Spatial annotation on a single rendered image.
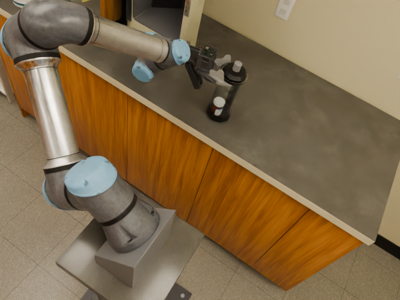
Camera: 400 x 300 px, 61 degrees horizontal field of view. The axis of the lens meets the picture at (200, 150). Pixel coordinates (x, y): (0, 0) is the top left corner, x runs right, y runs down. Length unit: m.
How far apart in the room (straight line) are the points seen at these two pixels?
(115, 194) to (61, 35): 0.40
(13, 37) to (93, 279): 0.67
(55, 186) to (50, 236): 1.20
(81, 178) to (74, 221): 1.34
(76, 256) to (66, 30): 0.62
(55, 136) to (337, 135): 1.13
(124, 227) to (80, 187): 0.15
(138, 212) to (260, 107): 0.82
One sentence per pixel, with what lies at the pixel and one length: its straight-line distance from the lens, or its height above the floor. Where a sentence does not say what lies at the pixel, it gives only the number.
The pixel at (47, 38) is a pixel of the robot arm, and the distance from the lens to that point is 0.92.
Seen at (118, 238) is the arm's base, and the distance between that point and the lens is 0.90.
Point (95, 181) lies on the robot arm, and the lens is 0.83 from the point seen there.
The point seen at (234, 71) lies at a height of 1.19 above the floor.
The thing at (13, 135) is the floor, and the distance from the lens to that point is 2.57.
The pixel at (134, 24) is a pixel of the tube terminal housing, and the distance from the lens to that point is 1.71.
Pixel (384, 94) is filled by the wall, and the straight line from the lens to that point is 1.83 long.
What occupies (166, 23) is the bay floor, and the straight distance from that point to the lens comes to 1.69.
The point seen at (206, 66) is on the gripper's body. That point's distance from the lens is 1.25.
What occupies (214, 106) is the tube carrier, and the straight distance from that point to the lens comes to 1.34.
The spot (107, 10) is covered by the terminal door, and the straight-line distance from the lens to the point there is 1.63.
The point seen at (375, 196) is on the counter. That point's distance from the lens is 1.49.
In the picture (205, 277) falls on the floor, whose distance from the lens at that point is 2.08.
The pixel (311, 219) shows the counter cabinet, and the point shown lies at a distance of 1.45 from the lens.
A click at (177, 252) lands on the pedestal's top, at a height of 0.94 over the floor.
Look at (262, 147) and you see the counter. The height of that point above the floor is 0.94.
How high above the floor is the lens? 1.97
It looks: 53 degrees down
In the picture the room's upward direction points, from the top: 17 degrees clockwise
